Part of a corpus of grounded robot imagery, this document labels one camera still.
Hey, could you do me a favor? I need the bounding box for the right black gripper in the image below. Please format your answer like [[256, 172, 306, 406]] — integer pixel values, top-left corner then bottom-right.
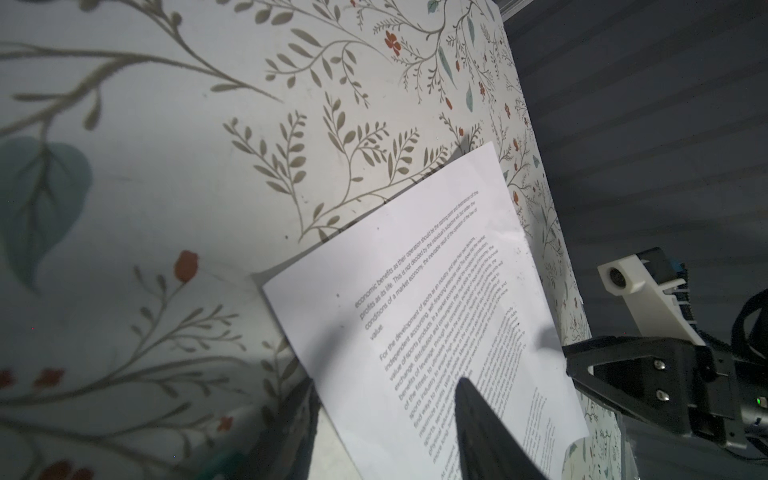
[[562, 287, 768, 460]]

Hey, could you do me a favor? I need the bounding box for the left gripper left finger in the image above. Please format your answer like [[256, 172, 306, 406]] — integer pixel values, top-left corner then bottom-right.
[[239, 378, 321, 480]]

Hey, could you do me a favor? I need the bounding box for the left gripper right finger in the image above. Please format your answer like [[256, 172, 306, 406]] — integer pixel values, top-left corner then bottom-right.
[[455, 377, 546, 480]]

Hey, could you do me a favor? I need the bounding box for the floral table mat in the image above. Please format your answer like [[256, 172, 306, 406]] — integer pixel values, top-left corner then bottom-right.
[[1, 1, 590, 479]]

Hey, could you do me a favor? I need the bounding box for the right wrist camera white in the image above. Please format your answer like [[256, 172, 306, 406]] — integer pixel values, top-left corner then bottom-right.
[[597, 247, 706, 346]]

